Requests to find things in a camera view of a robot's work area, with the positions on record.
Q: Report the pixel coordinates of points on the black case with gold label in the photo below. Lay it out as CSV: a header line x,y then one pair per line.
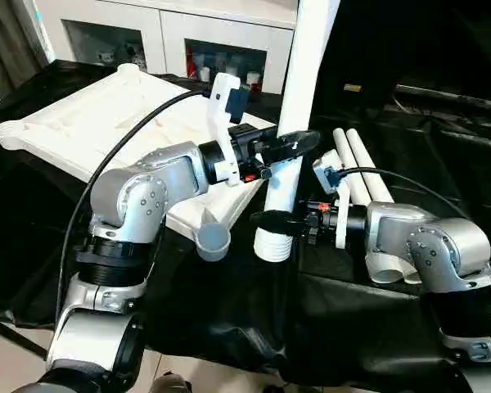
x,y
360,45

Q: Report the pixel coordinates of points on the black metal stand leg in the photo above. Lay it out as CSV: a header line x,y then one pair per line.
x,y
16,335

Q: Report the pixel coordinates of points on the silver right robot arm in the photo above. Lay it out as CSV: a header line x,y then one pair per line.
x,y
433,241

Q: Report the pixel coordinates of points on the dark robot foot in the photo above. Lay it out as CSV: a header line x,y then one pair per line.
x,y
172,382

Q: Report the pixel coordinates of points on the grey metal rod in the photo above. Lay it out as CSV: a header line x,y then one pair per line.
x,y
454,96

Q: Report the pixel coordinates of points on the white plastic table top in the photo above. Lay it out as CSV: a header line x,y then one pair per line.
x,y
98,123

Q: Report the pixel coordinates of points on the white plastic table leg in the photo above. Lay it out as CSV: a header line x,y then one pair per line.
x,y
307,82
362,157
340,141

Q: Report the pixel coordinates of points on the black mat cover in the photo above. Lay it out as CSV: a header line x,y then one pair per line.
x,y
229,311

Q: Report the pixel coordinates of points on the grey curtain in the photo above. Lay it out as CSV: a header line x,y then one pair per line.
x,y
12,41

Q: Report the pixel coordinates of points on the white cabinet with glass doors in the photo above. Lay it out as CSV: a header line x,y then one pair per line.
x,y
168,24

